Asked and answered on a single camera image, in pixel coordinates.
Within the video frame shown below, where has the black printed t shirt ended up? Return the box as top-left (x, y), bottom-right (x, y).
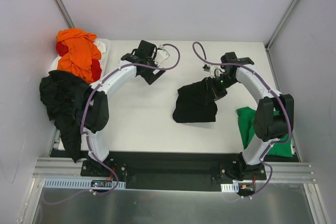
top-left (172, 77), bottom-right (227, 123)

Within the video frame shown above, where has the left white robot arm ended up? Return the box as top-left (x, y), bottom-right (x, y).
top-left (75, 40), bottom-right (170, 176)

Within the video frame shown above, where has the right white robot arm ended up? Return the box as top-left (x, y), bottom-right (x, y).
top-left (207, 52), bottom-right (294, 179)

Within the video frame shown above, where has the white plastic bin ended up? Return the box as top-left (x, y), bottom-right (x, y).
top-left (47, 38), bottom-right (110, 82)

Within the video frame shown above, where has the white t shirt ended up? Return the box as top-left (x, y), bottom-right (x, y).
top-left (47, 39), bottom-right (108, 73)

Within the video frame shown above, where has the orange t shirt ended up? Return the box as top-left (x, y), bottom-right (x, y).
top-left (56, 28), bottom-right (102, 83)

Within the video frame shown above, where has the red t shirt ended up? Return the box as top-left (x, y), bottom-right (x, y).
top-left (56, 42), bottom-right (102, 83)

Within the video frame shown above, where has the green folded t shirt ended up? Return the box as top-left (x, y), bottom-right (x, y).
top-left (236, 106), bottom-right (293, 158)

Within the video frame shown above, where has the plain black t shirt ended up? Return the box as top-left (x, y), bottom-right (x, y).
top-left (39, 70), bottom-right (86, 162)

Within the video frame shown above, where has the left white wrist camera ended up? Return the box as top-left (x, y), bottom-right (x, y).
top-left (154, 45), bottom-right (170, 66)

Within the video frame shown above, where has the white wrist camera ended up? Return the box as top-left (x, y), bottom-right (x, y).
top-left (154, 45), bottom-right (170, 66)
top-left (203, 64), bottom-right (216, 76)

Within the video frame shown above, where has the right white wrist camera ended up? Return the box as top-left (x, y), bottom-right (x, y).
top-left (203, 64), bottom-right (216, 76)

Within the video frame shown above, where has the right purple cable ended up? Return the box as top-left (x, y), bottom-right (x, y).
top-left (192, 41), bottom-right (293, 202)

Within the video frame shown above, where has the purple cable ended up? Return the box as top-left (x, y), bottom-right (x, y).
top-left (79, 44), bottom-right (181, 196)
top-left (192, 41), bottom-right (293, 202)

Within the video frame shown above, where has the right grey cable duct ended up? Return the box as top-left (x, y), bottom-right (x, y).
top-left (220, 183), bottom-right (239, 193)

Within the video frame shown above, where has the grey cable duct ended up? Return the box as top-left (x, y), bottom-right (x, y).
top-left (220, 183), bottom-right (239, 193)
top-left (44, 178), bottom-right (126, 190)

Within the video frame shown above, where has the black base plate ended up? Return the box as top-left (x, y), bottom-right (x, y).
top-left (49, 147), bottom-right (300, 190)

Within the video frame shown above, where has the right aluminium frame post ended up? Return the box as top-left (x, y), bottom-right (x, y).
top-left (265, 0), bottom-right (301, 52)

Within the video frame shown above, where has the aluminium rail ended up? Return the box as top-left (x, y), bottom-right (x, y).
top-left (33, 150), bottom-right (317, 184)

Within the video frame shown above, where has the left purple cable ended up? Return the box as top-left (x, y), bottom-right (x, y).
top-left (79, 44), bottom-right (181, 196)

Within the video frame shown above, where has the left grey cable duct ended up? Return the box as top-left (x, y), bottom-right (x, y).
top-left (44, 178), bottom-right (126, 190)

